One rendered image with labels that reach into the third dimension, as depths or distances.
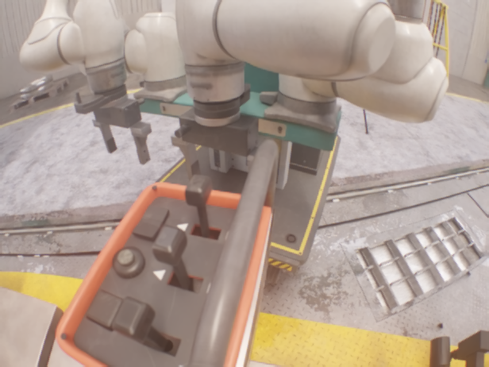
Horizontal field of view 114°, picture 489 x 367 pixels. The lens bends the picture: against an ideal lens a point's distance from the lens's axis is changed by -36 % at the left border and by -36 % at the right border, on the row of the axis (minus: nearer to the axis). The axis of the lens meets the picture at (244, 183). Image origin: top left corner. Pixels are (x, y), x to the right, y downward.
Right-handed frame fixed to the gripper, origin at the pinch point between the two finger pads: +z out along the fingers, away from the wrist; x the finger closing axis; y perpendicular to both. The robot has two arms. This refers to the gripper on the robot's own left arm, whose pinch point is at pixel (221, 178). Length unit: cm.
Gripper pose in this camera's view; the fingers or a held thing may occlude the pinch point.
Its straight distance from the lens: 48.2
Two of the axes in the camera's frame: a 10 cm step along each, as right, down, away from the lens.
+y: -4.2, 5.9, -6.9
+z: 0.0, 7.6, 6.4
